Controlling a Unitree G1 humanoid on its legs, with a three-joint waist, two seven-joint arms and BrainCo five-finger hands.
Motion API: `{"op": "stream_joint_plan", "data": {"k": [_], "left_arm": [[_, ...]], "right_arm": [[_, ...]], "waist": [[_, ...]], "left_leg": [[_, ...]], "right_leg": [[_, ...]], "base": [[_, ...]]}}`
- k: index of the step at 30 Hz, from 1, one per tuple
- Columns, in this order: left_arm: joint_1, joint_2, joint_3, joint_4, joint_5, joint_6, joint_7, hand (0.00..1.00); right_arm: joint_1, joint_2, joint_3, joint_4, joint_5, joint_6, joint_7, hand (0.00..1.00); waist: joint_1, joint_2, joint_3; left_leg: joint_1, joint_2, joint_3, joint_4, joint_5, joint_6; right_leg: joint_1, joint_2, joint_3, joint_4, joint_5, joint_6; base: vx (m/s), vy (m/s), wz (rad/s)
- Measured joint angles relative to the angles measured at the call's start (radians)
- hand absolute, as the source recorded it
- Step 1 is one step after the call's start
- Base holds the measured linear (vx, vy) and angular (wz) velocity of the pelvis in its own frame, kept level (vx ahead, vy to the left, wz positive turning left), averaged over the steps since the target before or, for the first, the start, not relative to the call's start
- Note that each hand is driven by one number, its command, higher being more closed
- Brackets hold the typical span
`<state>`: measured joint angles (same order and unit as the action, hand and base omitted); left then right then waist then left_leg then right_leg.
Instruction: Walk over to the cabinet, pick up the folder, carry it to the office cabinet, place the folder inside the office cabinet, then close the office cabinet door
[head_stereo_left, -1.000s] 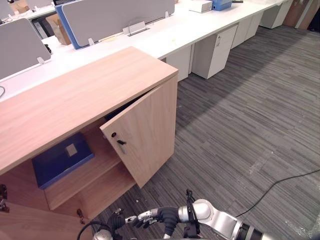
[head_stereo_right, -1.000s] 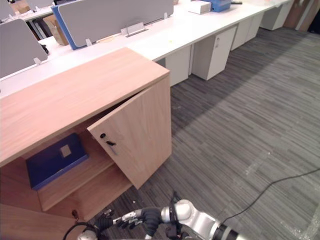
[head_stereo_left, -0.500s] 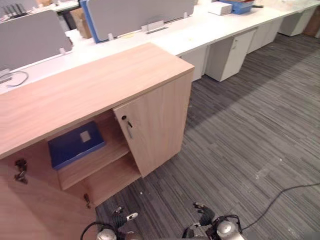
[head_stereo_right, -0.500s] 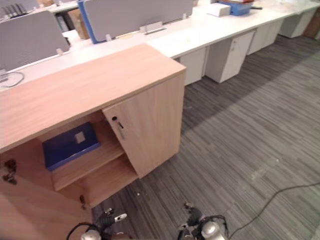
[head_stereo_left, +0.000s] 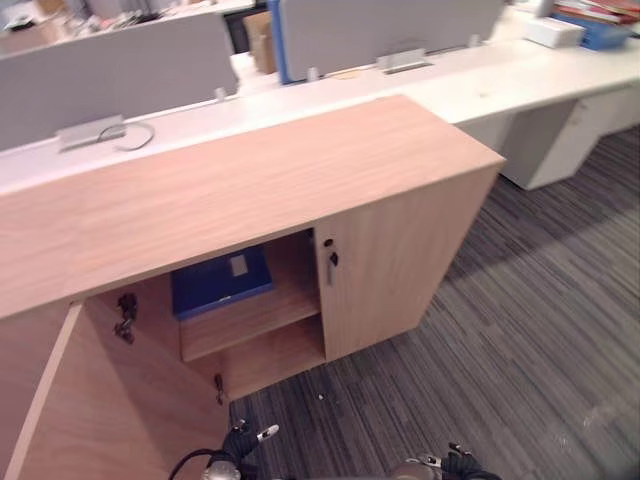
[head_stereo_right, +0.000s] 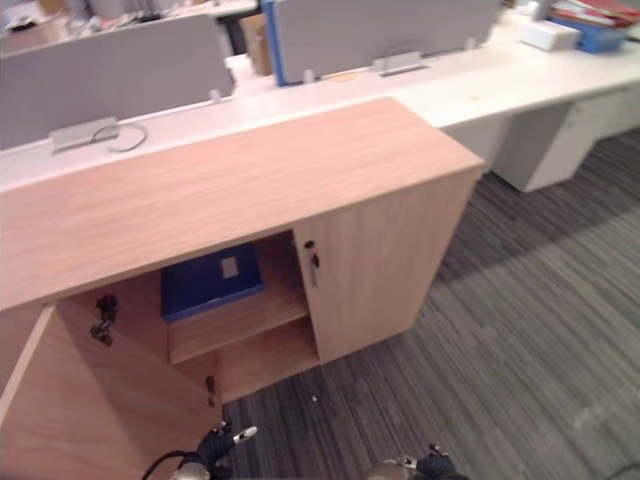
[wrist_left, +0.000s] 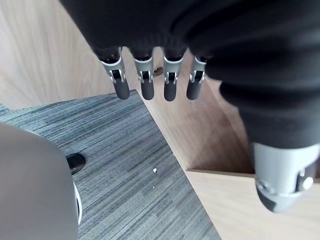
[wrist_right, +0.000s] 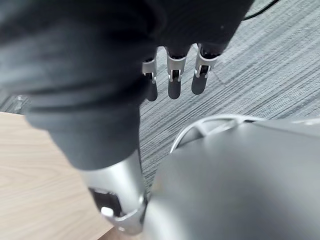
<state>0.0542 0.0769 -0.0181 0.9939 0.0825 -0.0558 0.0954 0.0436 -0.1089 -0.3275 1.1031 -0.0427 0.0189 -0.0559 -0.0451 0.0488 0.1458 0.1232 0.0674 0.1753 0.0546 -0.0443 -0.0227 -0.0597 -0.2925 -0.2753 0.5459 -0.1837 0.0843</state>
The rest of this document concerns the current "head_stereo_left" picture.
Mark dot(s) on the red folder stack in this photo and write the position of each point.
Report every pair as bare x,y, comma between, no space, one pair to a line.
605,11

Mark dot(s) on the long white office desk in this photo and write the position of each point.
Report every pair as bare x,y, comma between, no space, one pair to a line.
500,85

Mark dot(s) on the grey partition bracket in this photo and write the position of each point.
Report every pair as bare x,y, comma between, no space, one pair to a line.
474,40
313,75
220,94

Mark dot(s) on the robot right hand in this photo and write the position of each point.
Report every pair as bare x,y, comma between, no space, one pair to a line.
462,465

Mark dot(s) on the white rectangular box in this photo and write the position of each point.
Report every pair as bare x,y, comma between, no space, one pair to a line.
552,31

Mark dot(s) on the light wood office cabinet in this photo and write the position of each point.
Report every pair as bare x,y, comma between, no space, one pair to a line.
250,185

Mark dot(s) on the plain grey desk partition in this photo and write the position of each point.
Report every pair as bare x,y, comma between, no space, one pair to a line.
125,70

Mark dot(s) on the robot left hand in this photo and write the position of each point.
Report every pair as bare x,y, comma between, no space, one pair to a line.
240,442

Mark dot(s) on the robot silver left arm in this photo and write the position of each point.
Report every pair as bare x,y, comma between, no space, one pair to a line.
220,472

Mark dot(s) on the blue plastic paper tray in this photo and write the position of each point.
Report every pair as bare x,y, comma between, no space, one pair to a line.
605,36

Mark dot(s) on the brown cardboard box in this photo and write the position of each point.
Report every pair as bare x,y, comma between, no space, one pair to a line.
260,45

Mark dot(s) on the wood cabinet shelf board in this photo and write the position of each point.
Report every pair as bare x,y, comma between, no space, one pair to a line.
250,325

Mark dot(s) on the blue folder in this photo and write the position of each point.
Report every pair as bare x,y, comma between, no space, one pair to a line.
210,290

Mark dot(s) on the round black cabinet lock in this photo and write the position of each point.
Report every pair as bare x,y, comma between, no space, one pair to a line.
328,243

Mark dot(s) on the white desk pedestal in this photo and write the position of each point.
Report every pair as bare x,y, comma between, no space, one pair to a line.
550,145

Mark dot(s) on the robot silver right arm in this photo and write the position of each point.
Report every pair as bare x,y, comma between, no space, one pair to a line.
415,470

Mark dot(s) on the blue-edged grey desk partition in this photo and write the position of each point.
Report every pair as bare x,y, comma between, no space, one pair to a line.
375,25

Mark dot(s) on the metal cabinet door hinge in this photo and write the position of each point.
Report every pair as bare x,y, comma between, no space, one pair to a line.
125,317
219,389

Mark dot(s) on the wood cabinet door with hinges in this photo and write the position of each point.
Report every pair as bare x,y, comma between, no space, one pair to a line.
110,400

